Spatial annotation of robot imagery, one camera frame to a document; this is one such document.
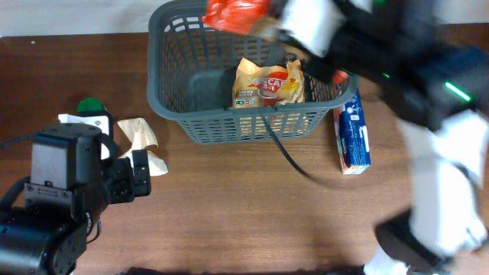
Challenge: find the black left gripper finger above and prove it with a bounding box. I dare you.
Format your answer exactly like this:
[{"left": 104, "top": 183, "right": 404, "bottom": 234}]
[
  {"left": 57, "top": 110, "right": 113, "bottom": 138},
  {"left": 132, "top": 150, "right": 151, "bottom": 197}
]

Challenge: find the blue toothpaste box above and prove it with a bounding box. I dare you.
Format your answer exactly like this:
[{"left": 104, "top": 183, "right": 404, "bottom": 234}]
[{"left": 333, "top": 89, "right": 371, "bottom": 175}]

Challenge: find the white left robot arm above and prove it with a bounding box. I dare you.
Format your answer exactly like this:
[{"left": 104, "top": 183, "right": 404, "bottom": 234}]
[{"left": 1, "top": 122, "right": 134, "bottom": 274}]

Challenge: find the grey plastic basket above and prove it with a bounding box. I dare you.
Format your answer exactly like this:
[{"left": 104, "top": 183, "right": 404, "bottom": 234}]
[{"left": 147, "top": 0, "right": 359, "bottom": 144}]

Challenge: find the crumpled beige paper bag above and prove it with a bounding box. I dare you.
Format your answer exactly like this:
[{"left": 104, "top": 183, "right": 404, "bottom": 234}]
[{"left": 118, "top": 118, "right": 168, "bottom": 177}]

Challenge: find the orange biscuit packet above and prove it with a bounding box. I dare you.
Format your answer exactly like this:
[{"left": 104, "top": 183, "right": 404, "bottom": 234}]
[{"left": 202, "top": 0, "right": 271, "bottom": 35}]

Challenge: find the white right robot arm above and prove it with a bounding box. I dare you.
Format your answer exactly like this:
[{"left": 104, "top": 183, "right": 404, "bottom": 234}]
[{"left": 147, "top": 0, "right": 488, "bottom": 274}]

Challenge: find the green lid beige jar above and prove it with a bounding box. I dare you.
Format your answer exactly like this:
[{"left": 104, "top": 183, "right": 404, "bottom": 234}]
[{"left": 76, "top": 98, "right": 105, "bottom": 113}]

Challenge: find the yellow coffee sachet bag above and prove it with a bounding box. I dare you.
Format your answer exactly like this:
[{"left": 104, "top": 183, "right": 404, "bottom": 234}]
[{"left": 232, "top": 58, "right": 306, "bottom": 108}]

